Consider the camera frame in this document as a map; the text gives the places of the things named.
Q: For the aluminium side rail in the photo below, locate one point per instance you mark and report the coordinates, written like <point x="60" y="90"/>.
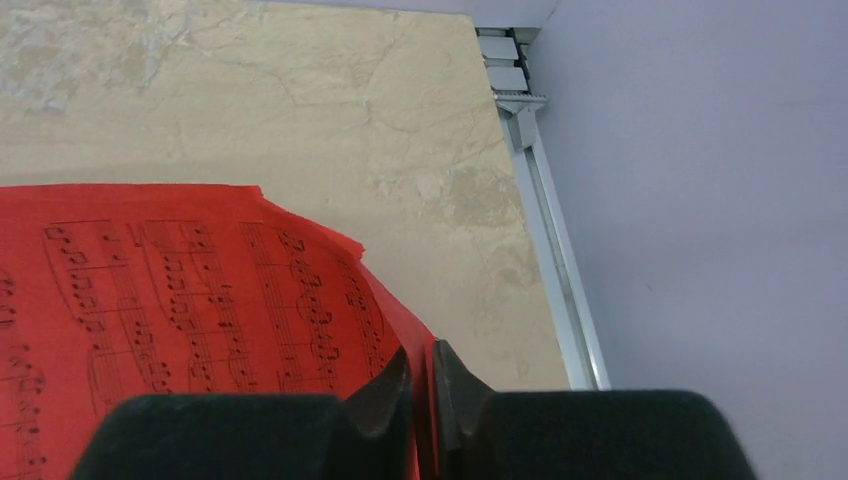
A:
<point x="505" y="52"/>

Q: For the red sheet music page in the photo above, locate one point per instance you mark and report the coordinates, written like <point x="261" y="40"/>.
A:
<point x="115" y="291"/>

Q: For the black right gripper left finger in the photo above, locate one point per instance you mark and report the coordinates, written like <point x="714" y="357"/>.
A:
<point x="258" y="436"/>

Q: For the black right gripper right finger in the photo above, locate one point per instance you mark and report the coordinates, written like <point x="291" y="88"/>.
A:
<point x="610" y="434"/>

